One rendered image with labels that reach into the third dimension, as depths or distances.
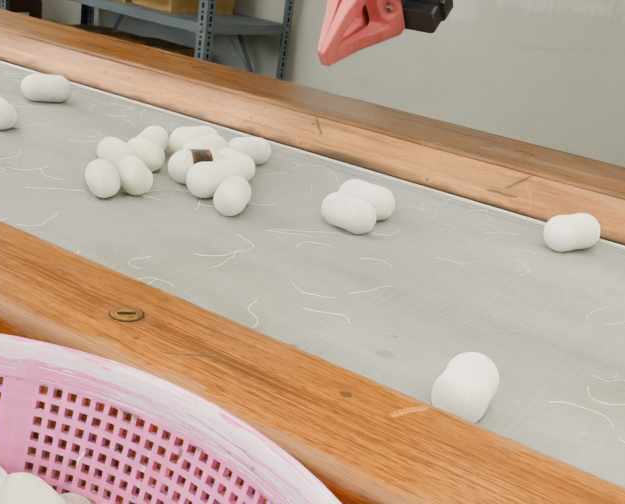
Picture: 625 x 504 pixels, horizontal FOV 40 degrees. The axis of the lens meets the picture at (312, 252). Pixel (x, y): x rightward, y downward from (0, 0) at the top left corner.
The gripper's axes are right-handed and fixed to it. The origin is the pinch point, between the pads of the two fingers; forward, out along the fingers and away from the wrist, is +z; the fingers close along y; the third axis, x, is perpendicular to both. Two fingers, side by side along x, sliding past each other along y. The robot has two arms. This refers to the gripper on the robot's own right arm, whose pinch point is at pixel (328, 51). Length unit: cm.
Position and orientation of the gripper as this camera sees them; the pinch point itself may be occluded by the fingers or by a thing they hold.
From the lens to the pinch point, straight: 62.2
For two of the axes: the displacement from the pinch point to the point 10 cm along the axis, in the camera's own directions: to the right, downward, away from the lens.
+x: 2.5, 5.5, 8.0
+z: -4.9, 7.8, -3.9
